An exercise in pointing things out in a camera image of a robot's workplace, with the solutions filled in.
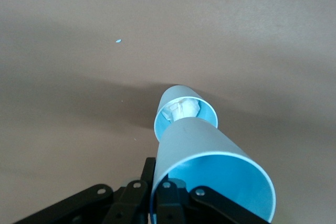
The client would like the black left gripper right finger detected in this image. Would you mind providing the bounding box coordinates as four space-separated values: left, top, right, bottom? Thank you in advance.
155 178 269 224

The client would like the crumpled white paper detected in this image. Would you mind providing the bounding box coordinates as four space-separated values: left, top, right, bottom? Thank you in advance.
160 99 202 123

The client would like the blue cup holding white paper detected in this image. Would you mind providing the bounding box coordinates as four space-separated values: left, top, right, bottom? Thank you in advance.
153 84 219 142

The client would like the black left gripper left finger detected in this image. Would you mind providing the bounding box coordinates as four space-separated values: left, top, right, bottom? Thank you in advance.
15 157 158 224

